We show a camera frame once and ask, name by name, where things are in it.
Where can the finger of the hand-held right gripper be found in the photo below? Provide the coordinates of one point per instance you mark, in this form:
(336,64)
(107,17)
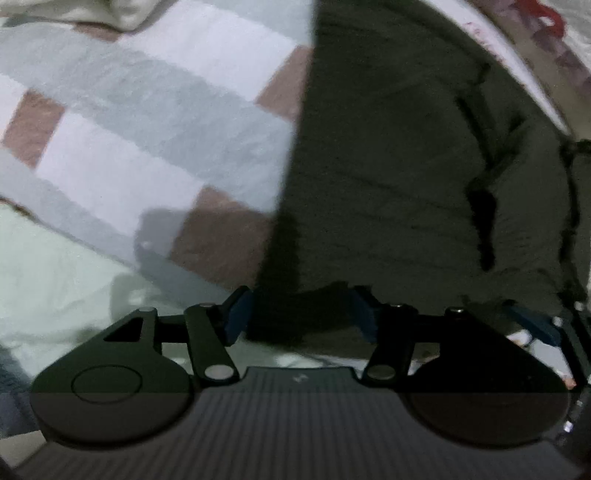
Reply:
(531,323)

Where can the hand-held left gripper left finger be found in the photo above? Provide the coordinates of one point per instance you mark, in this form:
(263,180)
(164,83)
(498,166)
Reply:
(235,318)

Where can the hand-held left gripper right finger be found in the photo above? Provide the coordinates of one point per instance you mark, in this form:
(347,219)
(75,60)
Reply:
(365,318)

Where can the dark green sweater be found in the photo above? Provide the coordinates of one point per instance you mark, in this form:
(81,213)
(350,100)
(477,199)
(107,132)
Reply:
(392,161)

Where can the light green cloth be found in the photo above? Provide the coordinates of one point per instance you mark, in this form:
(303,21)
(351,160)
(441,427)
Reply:
(55,277)

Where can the checkered floor mat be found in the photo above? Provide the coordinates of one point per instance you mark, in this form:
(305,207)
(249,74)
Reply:
(138,152)

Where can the grey cloth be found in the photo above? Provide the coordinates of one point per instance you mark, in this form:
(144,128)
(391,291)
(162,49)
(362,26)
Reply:
(11,397)

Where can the bear printed quilt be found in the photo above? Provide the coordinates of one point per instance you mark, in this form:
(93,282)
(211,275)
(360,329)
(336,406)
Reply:
(572,50)

